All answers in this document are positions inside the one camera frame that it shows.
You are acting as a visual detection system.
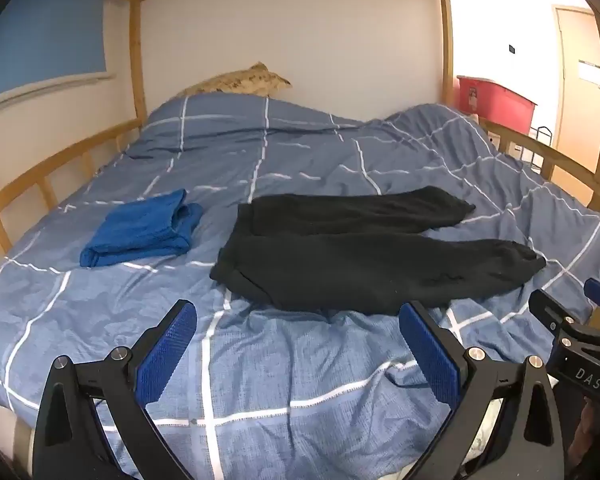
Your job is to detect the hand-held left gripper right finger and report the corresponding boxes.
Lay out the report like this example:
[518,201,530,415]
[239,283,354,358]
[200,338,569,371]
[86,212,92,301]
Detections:
[399,301,566,480]

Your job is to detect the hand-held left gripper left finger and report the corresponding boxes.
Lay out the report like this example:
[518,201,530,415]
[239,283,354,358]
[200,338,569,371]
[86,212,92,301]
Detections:
[32,300,198,480]

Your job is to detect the black pants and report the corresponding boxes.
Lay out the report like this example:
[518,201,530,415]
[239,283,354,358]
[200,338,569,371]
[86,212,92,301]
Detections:
[210,186,547,316]

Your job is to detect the person's right hand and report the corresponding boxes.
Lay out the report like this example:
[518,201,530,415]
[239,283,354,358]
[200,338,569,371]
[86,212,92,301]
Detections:
[569,402,597,466]

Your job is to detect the folded blue fleece cloth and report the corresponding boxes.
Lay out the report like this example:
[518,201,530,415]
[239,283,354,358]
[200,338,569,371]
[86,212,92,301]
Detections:
[80,188,204,268]

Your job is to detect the beige door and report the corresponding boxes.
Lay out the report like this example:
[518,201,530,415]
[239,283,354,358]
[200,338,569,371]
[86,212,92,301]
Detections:
[552,5,600,161]

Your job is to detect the red storage bin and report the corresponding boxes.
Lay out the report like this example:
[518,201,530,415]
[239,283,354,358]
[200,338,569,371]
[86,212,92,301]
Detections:
[456,75,538,137]

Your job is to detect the white paper notice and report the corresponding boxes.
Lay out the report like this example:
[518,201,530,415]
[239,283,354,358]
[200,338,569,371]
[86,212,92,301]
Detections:
[577,60,600,88]

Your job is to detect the blue checked duvet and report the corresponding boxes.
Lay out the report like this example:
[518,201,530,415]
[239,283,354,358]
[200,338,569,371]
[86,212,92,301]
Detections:
[0,94,600,480]

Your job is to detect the beige patterned pillow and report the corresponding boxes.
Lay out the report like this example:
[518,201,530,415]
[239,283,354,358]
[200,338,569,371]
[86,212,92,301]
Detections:
[172,61,292,98]

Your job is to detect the white window sill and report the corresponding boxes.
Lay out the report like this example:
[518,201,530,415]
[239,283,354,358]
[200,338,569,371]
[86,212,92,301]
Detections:
[0,71,117,117]

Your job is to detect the blue window blind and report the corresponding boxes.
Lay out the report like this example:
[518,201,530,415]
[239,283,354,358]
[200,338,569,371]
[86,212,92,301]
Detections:
[0,0,108,102]

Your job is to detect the black wire rack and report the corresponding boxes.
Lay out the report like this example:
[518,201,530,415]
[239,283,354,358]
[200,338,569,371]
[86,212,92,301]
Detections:
[530,126,554,171]

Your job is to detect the wooden bunk bed frame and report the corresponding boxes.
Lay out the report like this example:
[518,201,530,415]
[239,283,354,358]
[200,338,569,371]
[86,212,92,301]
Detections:
[0,0,600,271]

